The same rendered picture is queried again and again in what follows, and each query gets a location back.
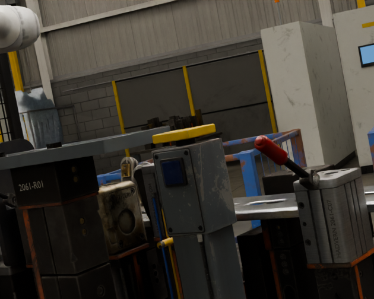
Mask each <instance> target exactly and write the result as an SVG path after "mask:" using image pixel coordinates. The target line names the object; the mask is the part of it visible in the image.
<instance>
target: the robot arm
mask: <svg viewBox="0 0 374 299"><path fill-rule="evenodd" d="M39 36H40V24H39V20H38V17H37V15H36V14H35V13H34V12H33V11H32V10H30V9H28V8H24V7H18V6H13V7H12V6H10V5H0V54H1V53H8V52H13V51H16V50H21V49H24V48H26V47H28V46H30V45H32V44H33V43H35V42H36V41H37V39H38V37H39Z"/></svg>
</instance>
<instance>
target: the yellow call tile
mask: <svg viewBox="0 0 374 299"><path fill-rule="evenodd" d="M215 132H216V130H215V124H209V125H202V126H196V127H191V128H185V129H178V130H175V131H170V132H165V133H160V134H157V135H153V136H152V139H153V144H161V143H166V142H173V141H175V143H176V146H177V147H179V146H183V145H189V144H194V143H196V140H195V137H199V136H203V135H208V134H211V133H215Z"/></svg>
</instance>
